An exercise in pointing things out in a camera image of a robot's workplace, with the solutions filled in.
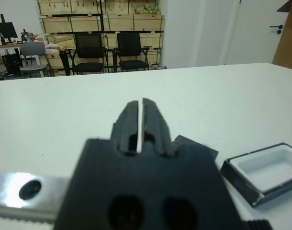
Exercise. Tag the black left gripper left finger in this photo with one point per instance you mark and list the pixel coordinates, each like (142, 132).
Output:
(126, 124)

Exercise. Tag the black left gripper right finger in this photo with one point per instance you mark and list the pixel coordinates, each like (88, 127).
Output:
(155, 124)

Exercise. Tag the black box lid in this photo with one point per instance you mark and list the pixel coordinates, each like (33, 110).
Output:
(198, 147)

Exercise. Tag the black box with white tray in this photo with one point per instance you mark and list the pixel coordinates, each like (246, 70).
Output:
(268, 172)

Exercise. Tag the black mesh chair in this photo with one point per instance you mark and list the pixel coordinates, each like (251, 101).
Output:
(128, 43)
(88, 45)

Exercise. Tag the wooden shipping crate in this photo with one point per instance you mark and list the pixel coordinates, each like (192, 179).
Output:
(56, 25)
(86, 24)
(120, 22)
(148, 22)

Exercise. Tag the pale green bundle pile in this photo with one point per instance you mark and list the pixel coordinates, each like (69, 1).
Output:
(147, 9)

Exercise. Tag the grey office chair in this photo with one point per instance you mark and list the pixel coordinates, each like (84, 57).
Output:
(32, 49)

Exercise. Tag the black computer tower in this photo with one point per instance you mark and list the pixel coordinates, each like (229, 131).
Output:
(12, 63)

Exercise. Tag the white door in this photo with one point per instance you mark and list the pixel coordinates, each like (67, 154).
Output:
(251, 31)

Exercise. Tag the small black desk device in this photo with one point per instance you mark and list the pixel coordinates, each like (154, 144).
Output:
(24, 36)

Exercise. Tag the wooden top desk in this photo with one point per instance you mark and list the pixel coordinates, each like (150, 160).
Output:
(4, 45)

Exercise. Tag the black computer monitor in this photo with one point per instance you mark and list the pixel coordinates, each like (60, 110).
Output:
(4, 30)

